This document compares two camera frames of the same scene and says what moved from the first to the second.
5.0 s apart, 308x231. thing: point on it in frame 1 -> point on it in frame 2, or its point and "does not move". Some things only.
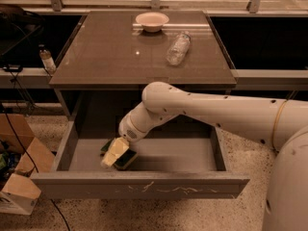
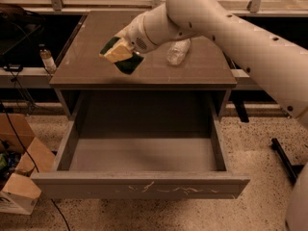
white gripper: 128,130 -> 136,36
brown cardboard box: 16,137 does not move
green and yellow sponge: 124,161 -> 121,54
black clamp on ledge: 12,68 does not move
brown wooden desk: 114,55 does not move
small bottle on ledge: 47,59 does not move
